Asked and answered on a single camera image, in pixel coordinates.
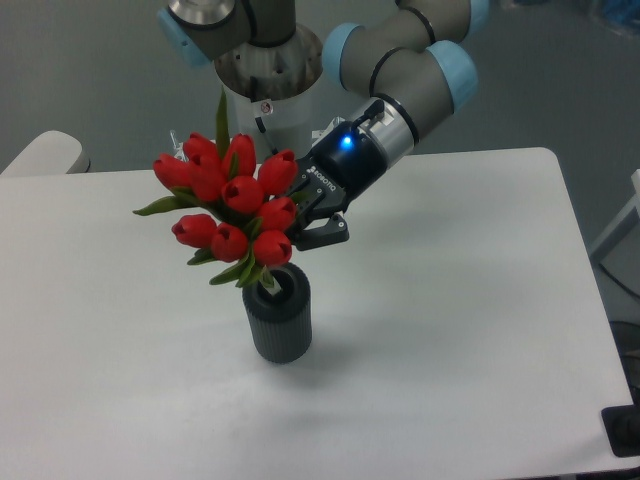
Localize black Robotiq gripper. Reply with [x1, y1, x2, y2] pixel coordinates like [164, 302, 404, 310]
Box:
[289, 124, 387, 251]

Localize red tulip bouquet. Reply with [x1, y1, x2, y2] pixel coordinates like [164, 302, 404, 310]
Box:
[135, 98, 301, 295]

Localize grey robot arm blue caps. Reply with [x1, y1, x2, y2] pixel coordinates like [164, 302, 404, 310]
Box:
[158, 1, 489, 251]

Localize dark grey ribbed vase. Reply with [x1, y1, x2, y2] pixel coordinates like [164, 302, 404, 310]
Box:
[242, 263, 312, 364]

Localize white furniture at right edge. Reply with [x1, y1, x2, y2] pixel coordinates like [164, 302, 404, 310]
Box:
[588, 170, 639, 263]

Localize beige chair backrest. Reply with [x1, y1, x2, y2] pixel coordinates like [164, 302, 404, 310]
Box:
[1, 130, 91, 178]

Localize black box at table edge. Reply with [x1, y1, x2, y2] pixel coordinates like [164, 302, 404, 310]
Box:
[601, 405, 639, 458]

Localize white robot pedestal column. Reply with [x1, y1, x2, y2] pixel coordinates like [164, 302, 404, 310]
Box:
[232, 93, 312, 163]

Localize black gripper cable connector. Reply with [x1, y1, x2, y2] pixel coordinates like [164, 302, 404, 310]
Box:
[350, 98, 385, 130]

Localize white metal base bracket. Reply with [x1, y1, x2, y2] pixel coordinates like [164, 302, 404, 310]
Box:
[168, 116, 352, 170]

